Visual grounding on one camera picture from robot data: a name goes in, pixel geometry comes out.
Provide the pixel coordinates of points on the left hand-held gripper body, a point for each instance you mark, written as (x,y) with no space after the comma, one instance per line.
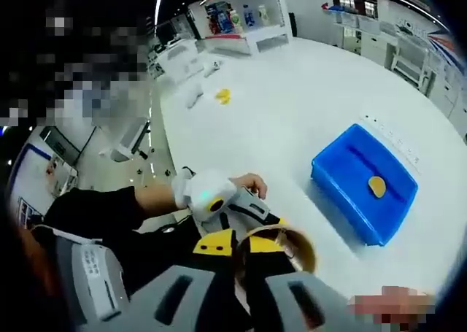
(202,189)

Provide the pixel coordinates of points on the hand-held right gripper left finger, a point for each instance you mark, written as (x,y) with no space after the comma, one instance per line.
(189,295)

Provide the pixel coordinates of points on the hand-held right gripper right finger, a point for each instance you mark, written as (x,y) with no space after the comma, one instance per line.
(277,299)

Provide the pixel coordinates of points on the dark printed chip container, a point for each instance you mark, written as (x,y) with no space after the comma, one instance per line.
(303,251)

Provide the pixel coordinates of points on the blue plastic box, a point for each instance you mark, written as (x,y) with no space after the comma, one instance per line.
(339,186)

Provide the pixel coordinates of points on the person's left hand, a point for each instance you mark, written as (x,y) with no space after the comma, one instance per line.
(250,181)

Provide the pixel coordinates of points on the white lumpy object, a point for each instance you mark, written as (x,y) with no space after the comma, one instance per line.
(195,95)

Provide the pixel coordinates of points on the small yellow object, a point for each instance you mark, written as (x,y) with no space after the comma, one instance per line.
(223,96)

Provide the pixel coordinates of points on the white worn chest device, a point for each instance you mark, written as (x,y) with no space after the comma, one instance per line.
(95,273)

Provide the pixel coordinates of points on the person's black clothing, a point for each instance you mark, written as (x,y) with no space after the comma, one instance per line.
(95,208)

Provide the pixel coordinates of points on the small white object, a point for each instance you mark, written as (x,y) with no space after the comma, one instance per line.
(211,68)

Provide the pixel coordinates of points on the dark monitor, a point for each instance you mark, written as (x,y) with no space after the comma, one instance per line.
(60,144)

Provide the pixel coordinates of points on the white table socket strip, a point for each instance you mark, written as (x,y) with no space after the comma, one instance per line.
(394,140)

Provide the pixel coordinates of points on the blue framed white board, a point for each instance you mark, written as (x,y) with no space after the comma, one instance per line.
(33,175)

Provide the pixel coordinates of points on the white green bottle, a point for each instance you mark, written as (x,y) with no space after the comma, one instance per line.
(236,22)

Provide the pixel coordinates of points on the row of blue snack packs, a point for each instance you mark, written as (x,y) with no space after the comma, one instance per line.
(218,18)

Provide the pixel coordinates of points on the white blue bottle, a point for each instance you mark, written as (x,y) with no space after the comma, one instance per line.
(249,15)

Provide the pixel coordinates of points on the cream white bottle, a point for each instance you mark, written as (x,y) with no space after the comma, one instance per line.
(262,14)

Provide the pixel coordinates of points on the black bin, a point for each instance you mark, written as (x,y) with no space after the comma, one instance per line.
(293,25)

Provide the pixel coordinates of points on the white display shelf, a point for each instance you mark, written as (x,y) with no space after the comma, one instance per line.
(270,3)

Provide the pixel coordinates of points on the row of white cabinets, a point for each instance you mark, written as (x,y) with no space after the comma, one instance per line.
(401,54)

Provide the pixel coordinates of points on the red blue wall banner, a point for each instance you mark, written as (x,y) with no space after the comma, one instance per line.
(441,43)

